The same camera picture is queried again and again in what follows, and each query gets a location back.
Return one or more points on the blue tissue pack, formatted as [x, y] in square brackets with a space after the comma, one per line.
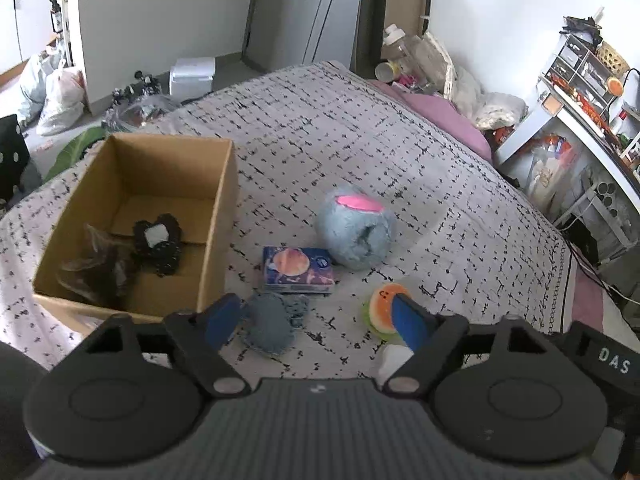
[295, 267]

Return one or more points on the pink pillow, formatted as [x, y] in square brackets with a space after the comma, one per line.
[440, 110]

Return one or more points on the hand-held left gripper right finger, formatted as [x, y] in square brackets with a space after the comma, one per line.
[407, 321]

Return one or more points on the white box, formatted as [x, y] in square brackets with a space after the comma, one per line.
[192, 77]

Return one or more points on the clear plastic bag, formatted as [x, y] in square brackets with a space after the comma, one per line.
[140, 112]

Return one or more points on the grey plush ball toy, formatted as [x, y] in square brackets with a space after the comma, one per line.
[345, 240]

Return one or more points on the white woven basket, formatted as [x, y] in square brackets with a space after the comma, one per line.
[442, 60]

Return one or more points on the orange round ornament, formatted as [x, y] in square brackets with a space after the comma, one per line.
[614, 85]

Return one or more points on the paper cup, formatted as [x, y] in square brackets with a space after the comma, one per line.
[387, 71]

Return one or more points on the wicker basket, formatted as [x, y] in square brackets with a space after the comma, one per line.
[612, 58]

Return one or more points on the small white soft item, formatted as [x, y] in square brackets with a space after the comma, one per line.
[392, 360]

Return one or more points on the grey-blue knitted cloth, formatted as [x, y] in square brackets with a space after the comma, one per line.
[270, 325]

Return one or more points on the green cartoon pillow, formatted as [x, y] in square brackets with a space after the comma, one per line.
[70, 155]

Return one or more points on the white plastic bag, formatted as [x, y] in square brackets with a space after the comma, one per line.
[35, 85]
[62, 100]

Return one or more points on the grey wardrobe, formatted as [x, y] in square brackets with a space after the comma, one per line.
[300, 10]

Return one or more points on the black lace pouch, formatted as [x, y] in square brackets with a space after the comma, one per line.
[165, 255]

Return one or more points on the black small figures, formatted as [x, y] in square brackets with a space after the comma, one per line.
[142, 85]

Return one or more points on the clear plastic jar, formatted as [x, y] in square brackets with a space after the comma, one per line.
[400, 50]

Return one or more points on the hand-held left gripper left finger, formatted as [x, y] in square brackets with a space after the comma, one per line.
[222, 317]

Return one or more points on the white shelf desk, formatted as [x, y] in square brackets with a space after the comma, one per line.
[540, 125]

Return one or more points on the brown cardboard box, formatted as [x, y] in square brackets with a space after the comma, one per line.
[150, 170]

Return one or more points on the dark plastic-wrapped item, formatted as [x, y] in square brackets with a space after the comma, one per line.
[95, 270]

